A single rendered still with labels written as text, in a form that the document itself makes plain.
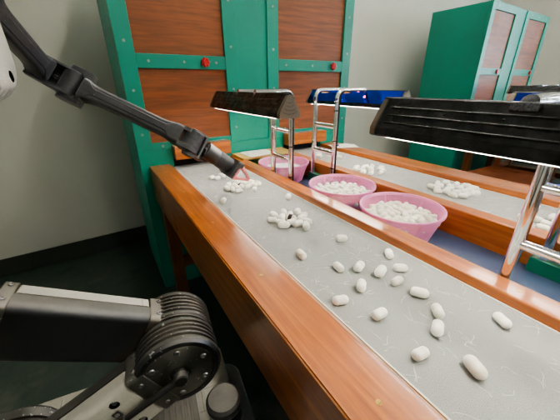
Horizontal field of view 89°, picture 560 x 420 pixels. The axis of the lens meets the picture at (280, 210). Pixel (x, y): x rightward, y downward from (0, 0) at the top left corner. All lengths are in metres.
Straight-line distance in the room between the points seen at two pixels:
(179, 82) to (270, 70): 0.51
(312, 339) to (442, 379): 0.19
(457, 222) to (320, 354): 0.74
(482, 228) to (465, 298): 0.40
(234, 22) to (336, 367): 1.57
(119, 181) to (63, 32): 0.92
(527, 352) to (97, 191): 2.32
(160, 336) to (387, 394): 0.33
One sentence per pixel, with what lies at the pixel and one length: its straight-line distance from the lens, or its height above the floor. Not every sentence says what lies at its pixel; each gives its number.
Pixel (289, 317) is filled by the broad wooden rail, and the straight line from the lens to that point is 0.53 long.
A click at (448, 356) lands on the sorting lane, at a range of 0.57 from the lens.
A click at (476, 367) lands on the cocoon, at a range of 0.55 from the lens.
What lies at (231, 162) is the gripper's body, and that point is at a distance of 1.02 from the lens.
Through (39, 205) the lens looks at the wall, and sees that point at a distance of 2.43.
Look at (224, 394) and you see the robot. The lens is 0.71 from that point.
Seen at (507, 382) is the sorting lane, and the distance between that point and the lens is 0.58.
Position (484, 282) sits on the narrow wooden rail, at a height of 0.76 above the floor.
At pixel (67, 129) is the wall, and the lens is 2.31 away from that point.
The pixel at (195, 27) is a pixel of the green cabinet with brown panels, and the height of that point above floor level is 1.39.
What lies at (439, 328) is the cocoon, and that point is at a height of 0.76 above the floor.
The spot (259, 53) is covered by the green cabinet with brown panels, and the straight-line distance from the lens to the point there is 1.77.
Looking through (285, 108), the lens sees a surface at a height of 1.07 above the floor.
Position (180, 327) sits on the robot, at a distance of 0.50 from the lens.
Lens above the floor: 1.14
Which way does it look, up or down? 24 degrees down
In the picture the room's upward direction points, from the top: straight up
